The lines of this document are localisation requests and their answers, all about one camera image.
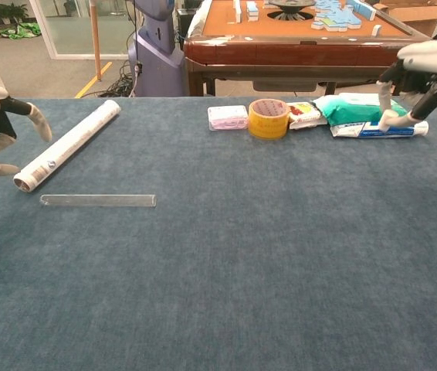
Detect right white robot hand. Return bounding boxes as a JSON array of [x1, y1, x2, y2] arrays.
[[376, 36, 437, 127]]

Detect green wet wipes pack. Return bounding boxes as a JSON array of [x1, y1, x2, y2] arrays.
[[313, 92, 413, 128]]

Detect brown cardboard box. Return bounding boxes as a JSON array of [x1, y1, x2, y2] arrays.
[[372, 0, 437, 39]]

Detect green potted plants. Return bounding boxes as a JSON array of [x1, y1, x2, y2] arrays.
[[0, 2, 30, 29]]

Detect red yellow snack packet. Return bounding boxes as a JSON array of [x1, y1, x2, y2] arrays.
[[286, 101, 328, 131]]

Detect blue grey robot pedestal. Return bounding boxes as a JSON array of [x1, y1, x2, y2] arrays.
[[127, 0, 186, 97]]

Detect black floor cable bundle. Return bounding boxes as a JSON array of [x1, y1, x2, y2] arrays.
[[98, 60, 138, 97]]

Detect blue mahjong tile pile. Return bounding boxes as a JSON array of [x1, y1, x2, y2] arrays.
[[310, 0, 378, 32]]

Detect brown mahjong table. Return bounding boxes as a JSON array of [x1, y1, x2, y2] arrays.
[[183, 0, 435, 97]]

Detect wooden pole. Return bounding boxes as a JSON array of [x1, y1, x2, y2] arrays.
[[89, 0, 103, 82]]

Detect clear glass test tube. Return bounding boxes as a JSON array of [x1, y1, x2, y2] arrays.
[[39, 193, 158, 208]]

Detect yellow packing tape roll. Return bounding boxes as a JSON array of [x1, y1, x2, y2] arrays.
[[248, 98, 291, 141]]

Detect black round table hub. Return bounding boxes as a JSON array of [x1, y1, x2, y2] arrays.
[[266, 0, 317, 20]]

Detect white pink plastic box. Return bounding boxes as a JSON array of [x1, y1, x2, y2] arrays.
[[207, 105, 249, 132]]

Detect blue felt table mat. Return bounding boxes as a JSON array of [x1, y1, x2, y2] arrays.
[[0, 95, 437, 371]]

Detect blue white toothpaste tube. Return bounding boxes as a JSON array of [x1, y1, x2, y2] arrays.
[[329, 120, 430, 139]]

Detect rolled white paper tube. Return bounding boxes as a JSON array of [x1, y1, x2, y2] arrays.
[[12, 99, 122, 193]]

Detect green bag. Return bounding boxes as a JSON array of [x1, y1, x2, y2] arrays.
[[0, 22, 42, 40]]

